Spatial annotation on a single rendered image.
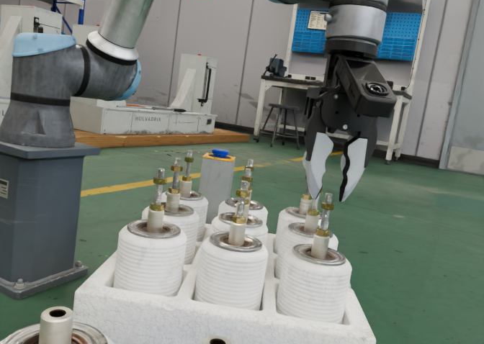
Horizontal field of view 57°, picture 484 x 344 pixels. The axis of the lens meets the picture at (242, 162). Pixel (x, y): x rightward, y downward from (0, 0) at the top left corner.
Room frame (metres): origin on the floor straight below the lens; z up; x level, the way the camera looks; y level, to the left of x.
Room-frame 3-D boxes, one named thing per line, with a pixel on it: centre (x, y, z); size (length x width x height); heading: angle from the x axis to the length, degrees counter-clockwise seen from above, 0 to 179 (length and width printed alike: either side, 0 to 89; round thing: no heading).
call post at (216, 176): (1.01, 0.05, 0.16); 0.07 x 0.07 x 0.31; 88
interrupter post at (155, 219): (0.61, 0.11, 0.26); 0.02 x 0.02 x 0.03
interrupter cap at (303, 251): (0.60, -0.13, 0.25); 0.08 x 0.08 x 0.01
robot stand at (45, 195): (0.94, 0.44, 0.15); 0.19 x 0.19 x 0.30; 64
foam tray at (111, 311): (0.72, -0.01, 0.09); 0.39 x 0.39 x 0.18; 88
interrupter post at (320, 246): (0.60, -0.13, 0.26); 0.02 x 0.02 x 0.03
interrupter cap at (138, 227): (0.61, 0.11, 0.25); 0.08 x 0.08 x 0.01
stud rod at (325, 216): (0.60, -0.13, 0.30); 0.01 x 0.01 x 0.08
